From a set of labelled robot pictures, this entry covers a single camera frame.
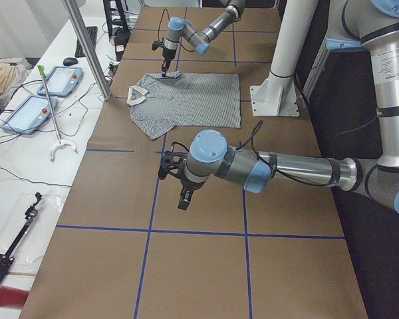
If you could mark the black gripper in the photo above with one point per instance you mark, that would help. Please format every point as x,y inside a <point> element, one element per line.
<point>167,56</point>
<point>188,185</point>

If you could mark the navy white striped polo shirt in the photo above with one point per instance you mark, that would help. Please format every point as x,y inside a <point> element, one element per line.
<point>159,103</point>

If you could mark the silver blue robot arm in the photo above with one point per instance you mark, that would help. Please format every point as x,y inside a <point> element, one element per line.
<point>179,29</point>
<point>372,25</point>

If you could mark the black computer mouse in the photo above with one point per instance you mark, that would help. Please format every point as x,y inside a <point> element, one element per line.
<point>70,61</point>

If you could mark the far blue teach pendant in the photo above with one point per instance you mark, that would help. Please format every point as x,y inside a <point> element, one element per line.
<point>62,80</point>

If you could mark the blue teach pendant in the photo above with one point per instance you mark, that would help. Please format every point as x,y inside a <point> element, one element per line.
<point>62,80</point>
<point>29,116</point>

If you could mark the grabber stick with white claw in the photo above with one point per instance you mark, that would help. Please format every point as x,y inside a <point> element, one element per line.
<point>60,143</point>

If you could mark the near blue teach pendant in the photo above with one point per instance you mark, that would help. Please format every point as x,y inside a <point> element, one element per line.
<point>29,116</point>

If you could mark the person in beige shirt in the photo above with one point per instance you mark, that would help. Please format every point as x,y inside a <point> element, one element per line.
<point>11,77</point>

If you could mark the black reacher tool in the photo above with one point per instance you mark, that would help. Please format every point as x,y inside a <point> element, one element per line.
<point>6,259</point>

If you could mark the red cylinder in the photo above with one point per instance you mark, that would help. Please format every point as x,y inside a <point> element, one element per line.
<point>13,298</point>

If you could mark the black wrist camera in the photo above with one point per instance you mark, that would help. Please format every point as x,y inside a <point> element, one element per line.
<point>157,44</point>
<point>172,163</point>

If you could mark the aluminium camera post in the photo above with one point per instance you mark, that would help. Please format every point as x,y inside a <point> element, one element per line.
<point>79,27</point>

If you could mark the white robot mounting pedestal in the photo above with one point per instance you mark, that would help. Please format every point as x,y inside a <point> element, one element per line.
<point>276,96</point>

